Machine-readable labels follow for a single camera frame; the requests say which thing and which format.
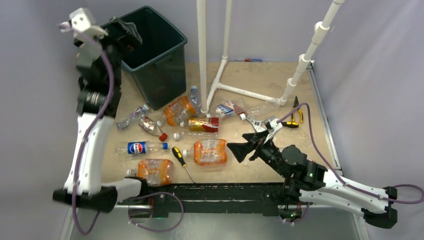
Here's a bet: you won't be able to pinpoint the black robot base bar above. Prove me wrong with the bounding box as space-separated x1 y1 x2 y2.
117 182 298 218

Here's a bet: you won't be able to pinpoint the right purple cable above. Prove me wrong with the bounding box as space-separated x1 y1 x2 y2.
277 102 424 205

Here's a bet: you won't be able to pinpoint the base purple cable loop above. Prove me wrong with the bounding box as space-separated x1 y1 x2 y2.
127 192 185 233

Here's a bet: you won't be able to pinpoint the orange label bottle near bin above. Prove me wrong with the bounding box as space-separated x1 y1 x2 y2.
156 96 197 127

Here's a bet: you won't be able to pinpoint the clear bottle white cap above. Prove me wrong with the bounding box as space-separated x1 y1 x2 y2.
172 131 219 141

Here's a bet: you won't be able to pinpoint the crushed clear bottle left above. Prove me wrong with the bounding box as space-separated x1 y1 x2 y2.
116 104 152 130

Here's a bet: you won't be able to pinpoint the red cap clear bottle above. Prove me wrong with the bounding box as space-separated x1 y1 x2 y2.
138 116 168 142

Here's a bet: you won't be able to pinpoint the white PVC pipe frame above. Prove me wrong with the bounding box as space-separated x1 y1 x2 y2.
196 0 346 116

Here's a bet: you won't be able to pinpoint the clear Pocari Sweat bottle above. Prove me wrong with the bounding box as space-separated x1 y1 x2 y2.
238 100 281 121

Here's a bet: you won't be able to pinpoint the small red blue screwdriver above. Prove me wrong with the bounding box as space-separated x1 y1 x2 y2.
235 58 263 63

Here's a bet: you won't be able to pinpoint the red gold label bottle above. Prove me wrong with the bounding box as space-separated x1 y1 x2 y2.
179 117 220 133

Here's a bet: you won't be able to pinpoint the dark green plastic bin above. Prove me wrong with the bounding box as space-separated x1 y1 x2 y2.
121 6 188 110

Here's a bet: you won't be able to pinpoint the blue white label bottle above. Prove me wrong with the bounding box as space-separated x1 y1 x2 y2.
215 98 246 120

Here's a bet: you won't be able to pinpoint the clear small water bottle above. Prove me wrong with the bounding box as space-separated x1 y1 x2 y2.
188 85 202 114

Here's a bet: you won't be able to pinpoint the Pepsi bottle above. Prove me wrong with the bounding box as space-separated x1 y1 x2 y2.
114 141 169 156

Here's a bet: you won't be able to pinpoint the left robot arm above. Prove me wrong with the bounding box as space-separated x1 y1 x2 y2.
52 13 149 213

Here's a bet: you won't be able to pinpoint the yellow black screwdriver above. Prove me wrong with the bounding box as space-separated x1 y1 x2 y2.
171 147 196 184

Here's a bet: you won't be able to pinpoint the orange label bottle front left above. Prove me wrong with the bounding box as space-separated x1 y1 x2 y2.
125 158 174 187

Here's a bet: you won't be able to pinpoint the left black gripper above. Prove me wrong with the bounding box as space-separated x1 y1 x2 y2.
75 18 141 88

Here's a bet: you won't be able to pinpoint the orange label bottle centre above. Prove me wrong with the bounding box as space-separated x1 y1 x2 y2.
182 138 228 166

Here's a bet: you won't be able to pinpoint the yellow black pliers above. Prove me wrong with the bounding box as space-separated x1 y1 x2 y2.
291 95 304 124

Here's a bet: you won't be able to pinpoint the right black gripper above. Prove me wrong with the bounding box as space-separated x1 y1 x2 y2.
226 129 287 178

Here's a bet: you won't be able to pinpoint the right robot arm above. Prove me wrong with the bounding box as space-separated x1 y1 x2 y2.
227 131 398 229

